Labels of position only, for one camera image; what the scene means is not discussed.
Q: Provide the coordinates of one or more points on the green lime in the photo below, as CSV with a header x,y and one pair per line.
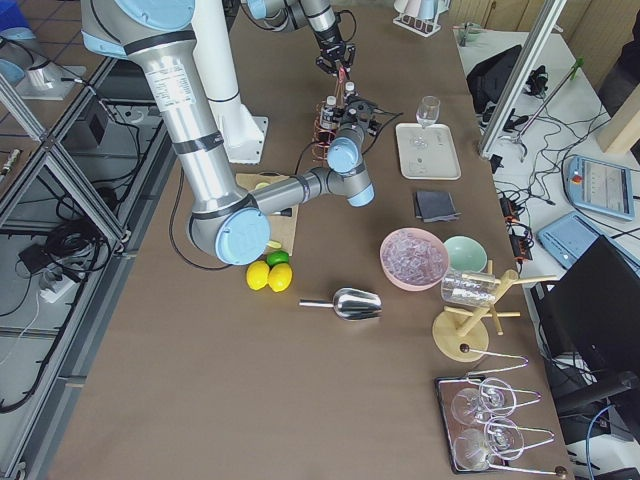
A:
x,y
277,257

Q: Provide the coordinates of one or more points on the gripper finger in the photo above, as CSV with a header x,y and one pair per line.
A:
x,y
326,65
348,57

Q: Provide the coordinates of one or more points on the pink bowl of ice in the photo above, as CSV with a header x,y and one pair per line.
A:
x,y
413,259

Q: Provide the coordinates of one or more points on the metal ice scoop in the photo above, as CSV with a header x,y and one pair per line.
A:
x,y
350,304

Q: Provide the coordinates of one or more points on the white cup rack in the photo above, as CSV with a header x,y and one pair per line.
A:
x,y
418,16

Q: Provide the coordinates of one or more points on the black bag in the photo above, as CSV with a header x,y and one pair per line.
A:
x,y
487,80

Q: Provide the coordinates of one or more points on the grey folded cloth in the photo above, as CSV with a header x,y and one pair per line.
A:
x,y
434,206

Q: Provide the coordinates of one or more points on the aluminium frame post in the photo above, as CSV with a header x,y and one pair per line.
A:
x,y
534,43

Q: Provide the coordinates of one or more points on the hanging wine glass upper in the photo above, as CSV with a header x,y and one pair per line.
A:
x,y
484,400

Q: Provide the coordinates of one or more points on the wooden cutting board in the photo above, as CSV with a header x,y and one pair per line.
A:
x,y
282,228

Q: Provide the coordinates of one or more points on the hanging wine glass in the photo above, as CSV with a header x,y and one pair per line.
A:
x,y
484,400
499,442

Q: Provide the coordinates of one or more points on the hanging wine glass lower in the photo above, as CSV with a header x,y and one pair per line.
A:
x,y
499,442

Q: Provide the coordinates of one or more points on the tea bottle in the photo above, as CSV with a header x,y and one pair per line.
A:
x,y
327,111
349,93

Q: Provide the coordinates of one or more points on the black glass rack tray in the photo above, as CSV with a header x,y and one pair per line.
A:
x,y
446,389

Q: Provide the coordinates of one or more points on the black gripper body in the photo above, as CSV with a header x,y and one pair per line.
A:
x,y
356,112
330,39

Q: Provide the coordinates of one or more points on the blue teach pendant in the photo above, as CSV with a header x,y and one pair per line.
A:
x,y
569,237
599,186

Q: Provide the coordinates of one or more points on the copper wire bottle basket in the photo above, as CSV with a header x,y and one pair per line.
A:
x,y
322,138

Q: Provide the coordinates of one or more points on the clear wine glass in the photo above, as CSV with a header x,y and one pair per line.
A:
x,y
427,114

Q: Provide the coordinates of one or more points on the yellow lemon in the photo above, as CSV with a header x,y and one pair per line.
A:
x,y
280,277
257,275

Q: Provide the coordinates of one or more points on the light green bowl background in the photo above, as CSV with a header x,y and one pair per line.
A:
x,y
468,32

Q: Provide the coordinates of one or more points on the white rabbit tray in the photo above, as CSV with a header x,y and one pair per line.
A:
x,y
427,154

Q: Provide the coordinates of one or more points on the upper yellow lemon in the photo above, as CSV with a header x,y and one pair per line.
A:
x,y
257,275

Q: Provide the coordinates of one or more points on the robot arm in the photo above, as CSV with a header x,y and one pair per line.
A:
x,y
283,16
181,47

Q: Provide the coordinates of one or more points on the wooden cup tree stand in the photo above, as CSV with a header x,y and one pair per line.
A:
x,y
459,331

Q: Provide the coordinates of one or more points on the lower yellow lemon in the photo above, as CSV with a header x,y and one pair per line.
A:
x,y
280,277

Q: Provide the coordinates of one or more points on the green ceramic bowl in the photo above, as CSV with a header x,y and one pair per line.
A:
x,y
465,254

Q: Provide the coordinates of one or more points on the glass mug on stand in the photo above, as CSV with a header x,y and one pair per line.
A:
x,y
473,289

